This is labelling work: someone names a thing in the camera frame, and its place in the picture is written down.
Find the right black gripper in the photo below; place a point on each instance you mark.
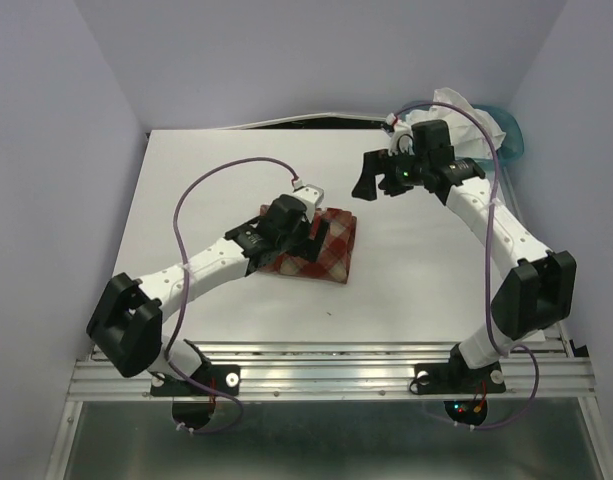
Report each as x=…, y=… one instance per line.
x=378, y=162

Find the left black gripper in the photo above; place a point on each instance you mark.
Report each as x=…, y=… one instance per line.
x=309, y=248

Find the red checked skirt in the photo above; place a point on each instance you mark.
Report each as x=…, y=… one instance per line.
x=334, y=261

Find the white cloth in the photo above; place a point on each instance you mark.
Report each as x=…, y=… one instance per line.
x=467, y=140

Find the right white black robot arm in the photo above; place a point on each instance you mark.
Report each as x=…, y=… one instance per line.
x=537, y=282

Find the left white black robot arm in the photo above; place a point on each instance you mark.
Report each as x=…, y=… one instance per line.
x=128, y=320

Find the teal plastic basket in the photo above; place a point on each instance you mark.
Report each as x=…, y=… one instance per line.
x=512, y=147

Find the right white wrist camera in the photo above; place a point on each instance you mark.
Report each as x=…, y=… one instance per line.
x=401, y=138

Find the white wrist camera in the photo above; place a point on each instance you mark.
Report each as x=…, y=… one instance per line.
x=401, y=138
x=311, y=196

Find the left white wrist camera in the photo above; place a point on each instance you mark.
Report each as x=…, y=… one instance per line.
x=311, y=196

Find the aluminium frame rail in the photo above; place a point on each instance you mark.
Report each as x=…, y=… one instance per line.
x=307, y=371

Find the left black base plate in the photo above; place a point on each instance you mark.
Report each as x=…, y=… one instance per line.
x=224, y=378

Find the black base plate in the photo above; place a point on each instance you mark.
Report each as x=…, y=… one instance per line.
x=453, y=381
x=224, y=378

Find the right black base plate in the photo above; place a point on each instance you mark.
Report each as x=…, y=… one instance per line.
x=453, y=381

